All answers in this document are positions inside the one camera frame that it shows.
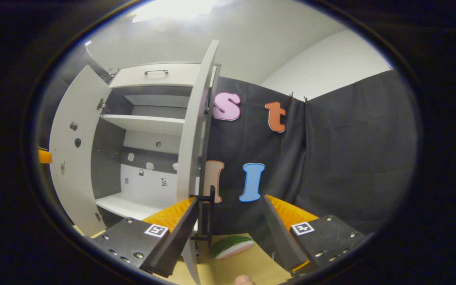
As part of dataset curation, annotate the ceiling light panel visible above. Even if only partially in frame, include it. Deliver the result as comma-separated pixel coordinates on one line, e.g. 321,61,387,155
132,0,219,23

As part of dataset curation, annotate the white and grey cabinet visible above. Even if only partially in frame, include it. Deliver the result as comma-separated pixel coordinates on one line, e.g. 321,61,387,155
91,61,222,222

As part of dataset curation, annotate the white drawer front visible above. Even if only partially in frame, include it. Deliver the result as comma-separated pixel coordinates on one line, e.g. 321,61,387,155
109,63,213,88

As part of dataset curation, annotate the black door handle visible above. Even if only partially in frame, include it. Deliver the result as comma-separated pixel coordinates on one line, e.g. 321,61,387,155
190,185,216,242

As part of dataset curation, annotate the white cabinet door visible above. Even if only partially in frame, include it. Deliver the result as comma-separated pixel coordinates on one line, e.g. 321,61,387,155
49,65,113,237
177,40,220,285

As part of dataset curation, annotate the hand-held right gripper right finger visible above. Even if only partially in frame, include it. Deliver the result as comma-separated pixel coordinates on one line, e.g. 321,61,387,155
262,195,366,274

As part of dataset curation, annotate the white cabinet shelf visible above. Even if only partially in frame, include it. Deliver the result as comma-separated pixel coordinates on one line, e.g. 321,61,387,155
101,114,186,136

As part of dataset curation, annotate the toy watermelon slice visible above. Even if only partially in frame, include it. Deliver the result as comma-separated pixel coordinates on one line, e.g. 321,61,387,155
211,235,255,260

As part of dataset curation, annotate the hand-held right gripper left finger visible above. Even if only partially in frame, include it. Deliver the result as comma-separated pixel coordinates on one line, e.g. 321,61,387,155
93,197,199,277

